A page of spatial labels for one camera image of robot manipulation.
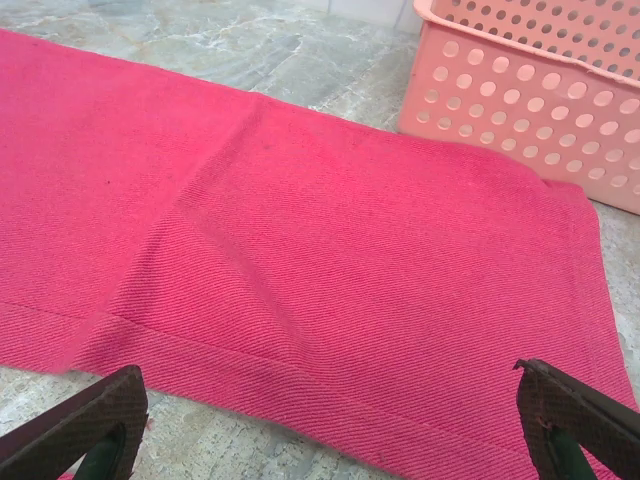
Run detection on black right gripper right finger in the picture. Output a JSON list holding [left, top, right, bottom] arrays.
[[513, 357, 640, 480]]

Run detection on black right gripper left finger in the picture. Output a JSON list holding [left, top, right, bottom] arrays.
[[0, 363, 150, 480]]

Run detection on pink long pants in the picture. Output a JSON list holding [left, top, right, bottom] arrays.
[[0, 27, 626, 480]]

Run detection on pink perforated plastic basket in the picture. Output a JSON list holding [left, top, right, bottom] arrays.
[[397, 0, 640, 217]]

